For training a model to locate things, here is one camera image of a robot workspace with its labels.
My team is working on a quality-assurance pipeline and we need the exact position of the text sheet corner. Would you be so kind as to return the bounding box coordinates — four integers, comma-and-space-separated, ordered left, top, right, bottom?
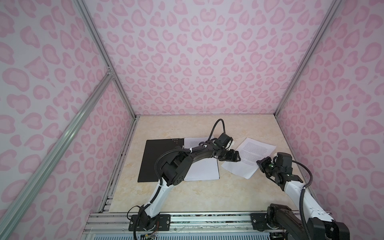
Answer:
222, 138, 276, 179

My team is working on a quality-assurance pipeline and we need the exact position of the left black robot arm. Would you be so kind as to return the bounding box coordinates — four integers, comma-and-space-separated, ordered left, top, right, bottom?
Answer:
130, 133, 241, 232

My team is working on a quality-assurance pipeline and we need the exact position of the aluminium frame strut left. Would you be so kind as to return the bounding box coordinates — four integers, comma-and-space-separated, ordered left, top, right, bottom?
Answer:
0, 70, 115, 238

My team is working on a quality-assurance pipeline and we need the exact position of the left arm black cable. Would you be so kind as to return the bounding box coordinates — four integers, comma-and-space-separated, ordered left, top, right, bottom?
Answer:
127, 118, 227, 240

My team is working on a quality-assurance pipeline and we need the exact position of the aluminium frame post left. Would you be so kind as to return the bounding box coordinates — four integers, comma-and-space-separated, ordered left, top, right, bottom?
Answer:
73, 0, 137, 120

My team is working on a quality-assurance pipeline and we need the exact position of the red and black folder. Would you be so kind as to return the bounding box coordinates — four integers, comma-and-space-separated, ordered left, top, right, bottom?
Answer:
137, 137, 220, 183

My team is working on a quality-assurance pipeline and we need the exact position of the aluminium frame post right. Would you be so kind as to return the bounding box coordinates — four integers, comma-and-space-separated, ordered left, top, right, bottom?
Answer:
274, 0, 344, 118

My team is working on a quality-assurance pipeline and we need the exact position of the large text sheet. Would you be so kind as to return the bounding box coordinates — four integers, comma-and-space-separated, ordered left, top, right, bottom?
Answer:
184, 137, 220, 181

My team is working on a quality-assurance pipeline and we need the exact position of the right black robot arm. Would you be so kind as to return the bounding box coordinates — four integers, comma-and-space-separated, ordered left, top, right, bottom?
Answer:
251, 152, 351, 240

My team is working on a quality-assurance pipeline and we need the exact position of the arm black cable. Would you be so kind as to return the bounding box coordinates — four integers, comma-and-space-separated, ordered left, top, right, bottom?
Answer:
290, 158, 314, 240
127, 118, 227, 240

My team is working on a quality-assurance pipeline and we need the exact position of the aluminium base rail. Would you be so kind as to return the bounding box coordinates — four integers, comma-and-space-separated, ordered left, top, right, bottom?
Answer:
79, 209, 346, 240

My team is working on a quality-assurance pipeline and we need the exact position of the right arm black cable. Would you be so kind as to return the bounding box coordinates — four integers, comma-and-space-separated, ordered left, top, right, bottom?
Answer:
290, 158, 314, 240

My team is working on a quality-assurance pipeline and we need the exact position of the aluminium frame post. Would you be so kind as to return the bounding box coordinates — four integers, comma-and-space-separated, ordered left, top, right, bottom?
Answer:
274, 0, 344, 118
73, 0, 137, 120

